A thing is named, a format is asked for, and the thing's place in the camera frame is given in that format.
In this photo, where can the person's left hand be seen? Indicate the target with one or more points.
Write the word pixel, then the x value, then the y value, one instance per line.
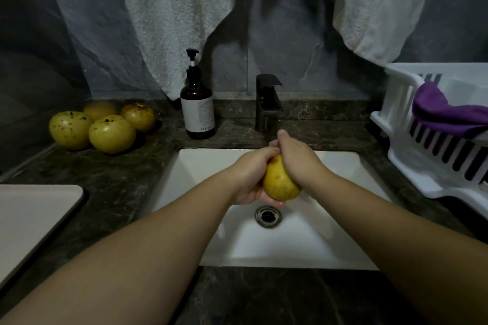
pixel 245 176

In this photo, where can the person's right hand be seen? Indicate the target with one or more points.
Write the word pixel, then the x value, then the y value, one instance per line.
pixel 301 162

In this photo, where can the spotted yellow apple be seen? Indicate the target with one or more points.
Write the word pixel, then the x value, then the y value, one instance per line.
pixel 280 184

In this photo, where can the black faucet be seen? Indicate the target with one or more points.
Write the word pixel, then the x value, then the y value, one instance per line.
pixel 268 96

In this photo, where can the dark soap pump bottle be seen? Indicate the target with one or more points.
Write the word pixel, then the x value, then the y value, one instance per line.
pixel 197 108

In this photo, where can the group of yellow apples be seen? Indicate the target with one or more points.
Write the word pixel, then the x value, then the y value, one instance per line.
pixel 112 135

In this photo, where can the purple cloth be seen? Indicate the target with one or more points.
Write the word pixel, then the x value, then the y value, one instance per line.
pixel 446 114

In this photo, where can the beige plastic tray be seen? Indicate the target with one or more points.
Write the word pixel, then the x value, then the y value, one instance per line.
pixel 30 226

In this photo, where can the person's right forearm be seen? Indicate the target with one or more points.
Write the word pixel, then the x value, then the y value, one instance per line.
pixel 404 248

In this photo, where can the person's left forearm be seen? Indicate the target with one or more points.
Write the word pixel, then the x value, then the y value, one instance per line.
pixel 114 264

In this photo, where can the metal sink drain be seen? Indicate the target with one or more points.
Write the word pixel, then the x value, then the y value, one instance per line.
pixel 268 216

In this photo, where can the white sink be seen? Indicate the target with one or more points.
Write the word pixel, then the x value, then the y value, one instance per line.
pixel 335 241

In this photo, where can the white plastic basket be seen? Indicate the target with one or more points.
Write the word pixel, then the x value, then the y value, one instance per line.
pixel 396 111

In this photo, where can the white hanging towel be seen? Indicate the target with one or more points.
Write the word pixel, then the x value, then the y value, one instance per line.
pixel 168 8

